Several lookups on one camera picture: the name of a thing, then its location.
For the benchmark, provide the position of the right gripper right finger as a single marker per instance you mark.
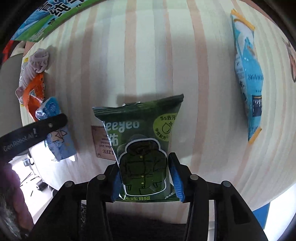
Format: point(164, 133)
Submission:
point(192, 189)

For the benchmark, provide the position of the green wipes packet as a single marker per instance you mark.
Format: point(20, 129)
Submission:
point(139, 136)

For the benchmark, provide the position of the orange snack packet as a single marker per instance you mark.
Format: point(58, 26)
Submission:
point(34, 95)

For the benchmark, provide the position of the purple fleece sock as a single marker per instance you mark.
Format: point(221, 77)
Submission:
point(37, 63)

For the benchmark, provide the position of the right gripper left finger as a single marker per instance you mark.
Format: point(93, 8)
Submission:
point(101, 189)

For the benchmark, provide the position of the blue milk powder sachet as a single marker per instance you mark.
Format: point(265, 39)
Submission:
point(248, 72)

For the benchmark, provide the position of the light blue tissue packet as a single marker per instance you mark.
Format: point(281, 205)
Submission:
point(59, 142)

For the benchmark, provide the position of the left hand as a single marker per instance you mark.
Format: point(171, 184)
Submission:
point(16, 220)

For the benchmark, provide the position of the cardboard box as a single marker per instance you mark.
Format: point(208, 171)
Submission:
point(49, 16)

